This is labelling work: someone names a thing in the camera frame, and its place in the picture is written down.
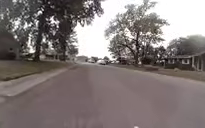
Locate tall leafy tree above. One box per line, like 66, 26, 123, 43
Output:
104, 0, 170, 66

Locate pale concrete kerb strip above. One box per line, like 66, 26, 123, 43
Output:
0, 64, 78, 98

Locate large dark tree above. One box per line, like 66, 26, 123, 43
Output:
44, 0, 105, 62
0, 0, 58, 62

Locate dark tree behind house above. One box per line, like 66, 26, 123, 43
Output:
165, 34, 205, 58

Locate dark rounded building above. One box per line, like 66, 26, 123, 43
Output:
0, 30, 22, 61

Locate grass lawn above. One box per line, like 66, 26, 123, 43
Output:
0, 59, 74, 82

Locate grey asphalt road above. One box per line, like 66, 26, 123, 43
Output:
0, 62, 205, 128

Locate distant low building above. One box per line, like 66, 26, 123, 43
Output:
74, 55, 90, 64

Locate dark vehicle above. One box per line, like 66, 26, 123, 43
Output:
117, 57, 135, 66

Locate low house with porch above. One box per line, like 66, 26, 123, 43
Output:
163, 51, 205, 74

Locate white car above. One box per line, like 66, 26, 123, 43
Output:
96, 59, 108, 66

